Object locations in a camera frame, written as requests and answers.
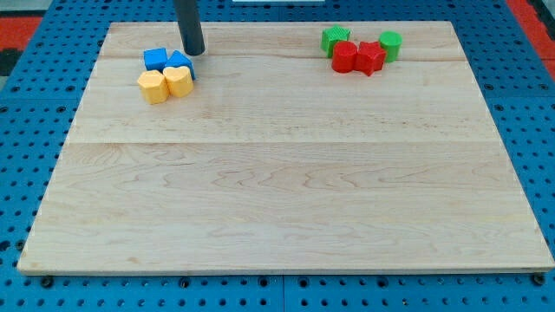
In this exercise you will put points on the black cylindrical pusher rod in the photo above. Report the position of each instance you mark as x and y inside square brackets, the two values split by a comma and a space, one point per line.
[188, 18]

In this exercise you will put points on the green star block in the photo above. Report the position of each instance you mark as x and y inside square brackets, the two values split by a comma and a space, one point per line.
[331, 36]

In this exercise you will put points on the red star block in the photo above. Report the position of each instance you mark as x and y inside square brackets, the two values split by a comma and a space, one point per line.
[370, 58]

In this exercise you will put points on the blue triangle block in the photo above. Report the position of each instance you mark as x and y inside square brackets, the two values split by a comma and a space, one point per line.
[178, 59]

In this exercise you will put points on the blue cube block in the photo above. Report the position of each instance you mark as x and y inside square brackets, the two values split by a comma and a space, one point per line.
[155, 59]

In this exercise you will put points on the yellow heart block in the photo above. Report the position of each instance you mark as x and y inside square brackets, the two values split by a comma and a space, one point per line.
[179, 80]

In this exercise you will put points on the yellow hexagon block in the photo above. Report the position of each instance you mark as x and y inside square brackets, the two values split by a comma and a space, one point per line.
[153, 86]

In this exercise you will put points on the red cylinder block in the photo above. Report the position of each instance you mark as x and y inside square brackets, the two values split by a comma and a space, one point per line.
[344, 57]

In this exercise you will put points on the light wooden board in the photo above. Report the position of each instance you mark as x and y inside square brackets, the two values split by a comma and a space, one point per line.
[275, 164]

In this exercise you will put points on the green cylinder block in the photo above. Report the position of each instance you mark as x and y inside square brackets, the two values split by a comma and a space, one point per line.
[391, 42]

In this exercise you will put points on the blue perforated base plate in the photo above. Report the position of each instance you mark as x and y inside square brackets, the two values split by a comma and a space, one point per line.
[39, 100]

